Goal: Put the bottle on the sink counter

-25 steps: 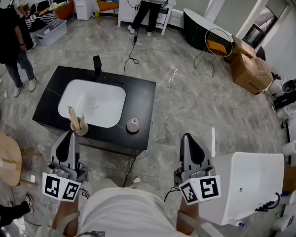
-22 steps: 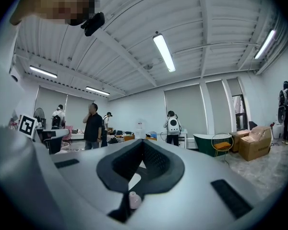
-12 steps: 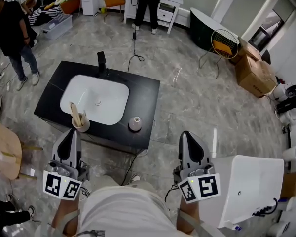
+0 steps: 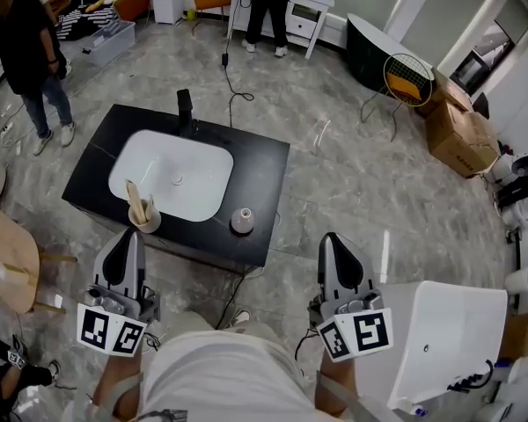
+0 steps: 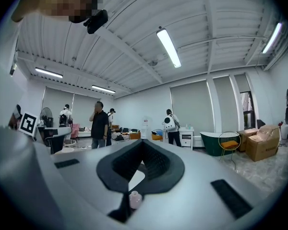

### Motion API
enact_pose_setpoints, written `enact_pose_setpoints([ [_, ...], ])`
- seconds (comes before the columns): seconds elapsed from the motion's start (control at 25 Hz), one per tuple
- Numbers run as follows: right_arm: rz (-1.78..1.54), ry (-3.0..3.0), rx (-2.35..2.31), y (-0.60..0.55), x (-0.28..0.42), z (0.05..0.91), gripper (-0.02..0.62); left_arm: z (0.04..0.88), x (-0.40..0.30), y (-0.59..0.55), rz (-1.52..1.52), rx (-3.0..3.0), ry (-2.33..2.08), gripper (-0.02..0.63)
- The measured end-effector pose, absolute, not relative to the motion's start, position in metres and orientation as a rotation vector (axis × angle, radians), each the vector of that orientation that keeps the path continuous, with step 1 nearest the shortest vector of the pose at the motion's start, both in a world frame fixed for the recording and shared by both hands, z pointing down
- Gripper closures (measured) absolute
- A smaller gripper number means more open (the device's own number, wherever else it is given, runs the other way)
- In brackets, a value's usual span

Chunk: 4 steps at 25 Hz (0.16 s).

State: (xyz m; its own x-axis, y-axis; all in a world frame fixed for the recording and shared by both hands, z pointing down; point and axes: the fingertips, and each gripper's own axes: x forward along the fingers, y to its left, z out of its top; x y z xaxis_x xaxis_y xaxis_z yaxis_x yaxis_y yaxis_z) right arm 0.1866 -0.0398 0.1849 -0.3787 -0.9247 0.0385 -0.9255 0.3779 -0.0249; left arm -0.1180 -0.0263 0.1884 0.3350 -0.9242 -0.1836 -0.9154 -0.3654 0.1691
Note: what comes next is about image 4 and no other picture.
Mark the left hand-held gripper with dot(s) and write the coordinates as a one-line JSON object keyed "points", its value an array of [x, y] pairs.
{"points": [[110, 328]]}

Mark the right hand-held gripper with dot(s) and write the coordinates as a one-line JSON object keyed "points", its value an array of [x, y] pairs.
{"points": [[361, 332]]}

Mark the pale pink round bottle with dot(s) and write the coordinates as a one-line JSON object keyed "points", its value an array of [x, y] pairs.
{"points": [[242, 224]]}

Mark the person's left forearm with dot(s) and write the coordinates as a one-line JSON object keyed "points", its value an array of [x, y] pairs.
{"points": [[119, 374]]}

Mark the person's right forearm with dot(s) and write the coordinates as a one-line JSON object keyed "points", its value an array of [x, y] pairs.
{"points": [[336, 374]]}

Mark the white sink basin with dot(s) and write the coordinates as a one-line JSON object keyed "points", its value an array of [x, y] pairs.
{"points": [[158, 169]]}

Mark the small beige tube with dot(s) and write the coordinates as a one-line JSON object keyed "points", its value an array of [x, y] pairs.
{"points": [[149, 209]]}

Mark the tall beige tube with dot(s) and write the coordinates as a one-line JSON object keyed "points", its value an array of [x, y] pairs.
{"points": [[135, 200]]}

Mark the person's beige trousers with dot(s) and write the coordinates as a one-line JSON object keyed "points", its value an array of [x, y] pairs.
{"points": [[202, 323]]}

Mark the dark wooden vanity cabinet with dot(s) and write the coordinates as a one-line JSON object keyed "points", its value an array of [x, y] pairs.
{"points": [[220, 261]]}

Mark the person's right shoe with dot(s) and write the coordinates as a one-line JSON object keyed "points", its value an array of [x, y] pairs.
{"points": [[242, 317]]}

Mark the round wooden table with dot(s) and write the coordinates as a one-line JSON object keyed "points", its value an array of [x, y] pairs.
{"points": [[4, 253]]}

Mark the person's white shirt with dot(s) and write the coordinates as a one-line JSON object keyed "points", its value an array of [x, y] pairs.
{"points": [[224, 376]]}

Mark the black faucet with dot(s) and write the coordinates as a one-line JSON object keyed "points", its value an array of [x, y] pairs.
{"points": [[185, 112]]}

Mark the white ceramic toilet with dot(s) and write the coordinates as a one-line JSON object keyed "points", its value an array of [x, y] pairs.
{"points": [[521, 213], [512, 369], [499, 169], [525, 279], [499, 412]]}

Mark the large cardboard box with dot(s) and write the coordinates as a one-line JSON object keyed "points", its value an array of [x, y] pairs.
{"points": [[462, 143]]}

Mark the small cardboard box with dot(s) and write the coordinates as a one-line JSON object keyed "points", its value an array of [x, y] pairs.
{"points": [[521, 334]]}

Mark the orange seat cushion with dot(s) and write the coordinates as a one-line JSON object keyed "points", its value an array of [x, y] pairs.
{"points": [[404, 87]]}

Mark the small black panel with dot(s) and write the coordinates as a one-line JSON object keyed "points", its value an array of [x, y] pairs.
{"points": [[481, 106]]}

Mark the dark green bathtub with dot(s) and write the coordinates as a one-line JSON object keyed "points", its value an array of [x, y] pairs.
{"points": [[365, 51]]}

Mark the clear plastic storage bin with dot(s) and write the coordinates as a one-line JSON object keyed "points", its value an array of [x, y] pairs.
{"points": [[114, 42]]}

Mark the black power adapter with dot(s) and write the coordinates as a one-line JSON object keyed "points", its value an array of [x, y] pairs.
{"points": [[225, 59]]}

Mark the black white striped blanket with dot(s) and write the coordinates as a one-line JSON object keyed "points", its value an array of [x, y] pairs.
{"points": [[83, 16]]}

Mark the black framed mirror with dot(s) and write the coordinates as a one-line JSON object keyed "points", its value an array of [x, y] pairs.
{"points": [[488, 55]]}

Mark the small green cup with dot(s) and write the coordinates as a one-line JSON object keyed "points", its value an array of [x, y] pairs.
{"points": [[191, 14]]}

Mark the orange sofa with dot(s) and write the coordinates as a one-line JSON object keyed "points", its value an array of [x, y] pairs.
{"points": [[134, 5]]}

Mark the orange seat chair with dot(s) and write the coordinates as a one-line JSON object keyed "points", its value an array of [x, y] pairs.
{"points": [[211, 0]]}

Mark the grey roller blind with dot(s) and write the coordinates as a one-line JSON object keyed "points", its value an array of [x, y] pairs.
{"points": [[453, 11]]}

